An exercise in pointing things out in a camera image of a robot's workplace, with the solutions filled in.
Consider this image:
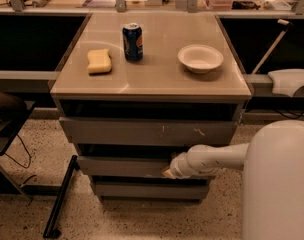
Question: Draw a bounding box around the grey bottom drawer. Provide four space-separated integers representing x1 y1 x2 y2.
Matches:
92 181 209 200

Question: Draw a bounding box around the black floor cable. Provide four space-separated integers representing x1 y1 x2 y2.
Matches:
3 133 38 188

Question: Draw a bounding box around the white leaning stick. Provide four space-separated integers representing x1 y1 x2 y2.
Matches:
252 19 293 74

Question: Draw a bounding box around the dark chair at left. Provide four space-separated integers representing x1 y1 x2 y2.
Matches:
0 91 35 199

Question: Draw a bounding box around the white bowl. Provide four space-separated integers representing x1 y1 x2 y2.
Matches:
178 44 224 74

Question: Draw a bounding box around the blue pepsi can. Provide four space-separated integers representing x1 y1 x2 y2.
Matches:
122 23 143 62

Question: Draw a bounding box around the grey top drawer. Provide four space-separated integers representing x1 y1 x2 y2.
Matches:
59 117 236 147

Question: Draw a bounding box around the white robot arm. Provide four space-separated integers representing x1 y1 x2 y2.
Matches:
162 120 304 240

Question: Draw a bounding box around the grey drawer cabinet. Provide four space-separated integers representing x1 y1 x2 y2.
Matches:
51 12 251 188

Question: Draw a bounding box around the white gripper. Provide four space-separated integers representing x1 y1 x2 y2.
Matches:
161 152 193 179

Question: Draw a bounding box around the grey drawer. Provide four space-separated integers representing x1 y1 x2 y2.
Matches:
59 117 236 147
92 181 209 200
77 156 169 178

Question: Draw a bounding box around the yellow sponge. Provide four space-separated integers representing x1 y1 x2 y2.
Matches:
87 49 112 74

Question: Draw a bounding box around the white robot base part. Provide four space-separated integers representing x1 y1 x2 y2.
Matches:
268 69 304 97

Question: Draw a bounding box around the black metal floor bar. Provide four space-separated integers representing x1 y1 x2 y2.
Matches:
43 155 77 239

